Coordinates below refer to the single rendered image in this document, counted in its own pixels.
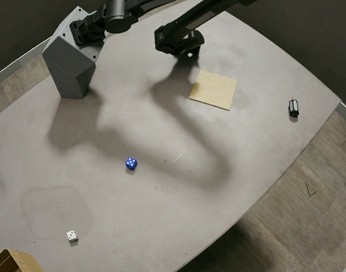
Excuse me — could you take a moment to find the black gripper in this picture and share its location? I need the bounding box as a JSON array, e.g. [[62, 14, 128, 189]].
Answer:
[[185, 46, 200, 55]]

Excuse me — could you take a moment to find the blue die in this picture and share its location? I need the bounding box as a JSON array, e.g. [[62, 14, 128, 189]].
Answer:
[[125, 157, 137, 170]]

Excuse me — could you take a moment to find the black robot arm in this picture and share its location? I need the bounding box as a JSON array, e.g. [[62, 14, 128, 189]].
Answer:
[[69, 0, 257, 56]]

